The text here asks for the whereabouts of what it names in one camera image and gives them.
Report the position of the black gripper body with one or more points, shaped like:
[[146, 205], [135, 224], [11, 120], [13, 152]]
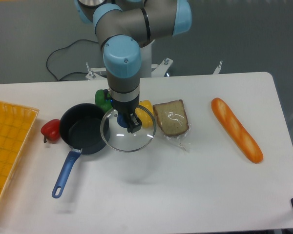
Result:
[[126, 109]]

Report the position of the glass lid with blue knob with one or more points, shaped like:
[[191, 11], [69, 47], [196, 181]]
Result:
[[123, 139]]

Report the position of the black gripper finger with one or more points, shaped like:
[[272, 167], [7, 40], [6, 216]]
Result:
[[134, 124]]

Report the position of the wrapped bread slice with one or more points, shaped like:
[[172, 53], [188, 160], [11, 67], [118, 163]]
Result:
[[172, 120]]

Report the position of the yellow bell pepper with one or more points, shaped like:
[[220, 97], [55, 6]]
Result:
[[144, 116]]

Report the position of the green bell pepper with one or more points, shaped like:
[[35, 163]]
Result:
[[102, 99]]

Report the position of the dark saucepan with blue handle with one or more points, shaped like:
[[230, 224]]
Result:
[[79, 129]]

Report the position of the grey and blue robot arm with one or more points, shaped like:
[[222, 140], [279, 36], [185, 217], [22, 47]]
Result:
[[122, 28]]

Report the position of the orange baguette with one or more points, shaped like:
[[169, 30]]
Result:
[[241, 137]]

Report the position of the yellow wicker basket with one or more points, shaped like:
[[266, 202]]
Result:
[[16, 122]]

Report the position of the red bell pepper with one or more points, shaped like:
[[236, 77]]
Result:
[[51, 131]]

